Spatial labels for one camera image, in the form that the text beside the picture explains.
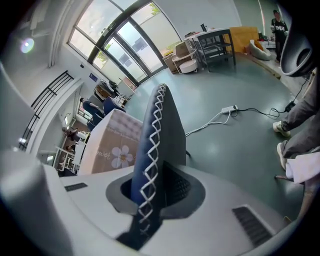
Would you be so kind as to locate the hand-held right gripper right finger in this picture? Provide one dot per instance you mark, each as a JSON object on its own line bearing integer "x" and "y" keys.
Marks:
{"x": 212, "y": 225}

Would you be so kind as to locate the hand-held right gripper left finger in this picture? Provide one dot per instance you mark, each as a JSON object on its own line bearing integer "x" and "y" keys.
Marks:
{"x": 95, "y": 215}

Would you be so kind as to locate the table with checkered cloth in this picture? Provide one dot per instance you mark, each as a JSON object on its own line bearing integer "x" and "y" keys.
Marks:
{"x": 110, "y": 140}

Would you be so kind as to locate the white power strip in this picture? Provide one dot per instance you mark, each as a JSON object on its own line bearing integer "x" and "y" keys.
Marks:
{"x": 229, "y": 109}

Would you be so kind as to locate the black mezzanine railing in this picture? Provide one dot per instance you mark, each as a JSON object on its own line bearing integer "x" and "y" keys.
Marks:
{"x": 49, "y": 89}

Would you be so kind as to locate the cardboard box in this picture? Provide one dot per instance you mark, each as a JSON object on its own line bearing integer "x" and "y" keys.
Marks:
{"x": 170, "y": 62}

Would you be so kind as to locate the large glass entrance window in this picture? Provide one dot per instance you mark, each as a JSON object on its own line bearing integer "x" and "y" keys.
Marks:
{"x": 140, "y": 42}

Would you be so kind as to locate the cream round cushion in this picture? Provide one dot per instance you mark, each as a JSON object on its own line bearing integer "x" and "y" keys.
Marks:
{"x": 260, "y": 51}

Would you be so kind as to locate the round ceiling light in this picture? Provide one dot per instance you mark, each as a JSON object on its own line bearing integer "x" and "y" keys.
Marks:
{"x": 27, "y": 45}

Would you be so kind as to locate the white ceiling pipes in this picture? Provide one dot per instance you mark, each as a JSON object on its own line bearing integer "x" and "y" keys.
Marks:
{"x": 60, "y": 32}

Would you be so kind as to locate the green exit sign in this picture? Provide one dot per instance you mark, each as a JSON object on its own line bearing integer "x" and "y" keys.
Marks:
{"x": 111, "y": 26}

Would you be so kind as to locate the yellow box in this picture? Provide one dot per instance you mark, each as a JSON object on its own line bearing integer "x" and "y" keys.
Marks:
{"x": 242, "y": 37}

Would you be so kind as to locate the small black device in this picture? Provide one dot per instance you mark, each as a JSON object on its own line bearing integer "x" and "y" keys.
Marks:
{"x": 203, "y": 27}

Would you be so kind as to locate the white ceiling air conditioner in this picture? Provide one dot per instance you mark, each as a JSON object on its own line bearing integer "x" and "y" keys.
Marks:
{"x": 41, "y": 17}

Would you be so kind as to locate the white wooden shelf frame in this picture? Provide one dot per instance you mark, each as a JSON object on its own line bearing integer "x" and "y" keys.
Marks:
{"x": 70, "y": 157}

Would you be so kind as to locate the blue wall sign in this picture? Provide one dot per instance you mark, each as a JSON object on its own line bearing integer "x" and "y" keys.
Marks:
{"x": 93, "y": 76}

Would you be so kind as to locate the black frame desk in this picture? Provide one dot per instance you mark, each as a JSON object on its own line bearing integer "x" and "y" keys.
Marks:
{"x": 212, "y": 33}

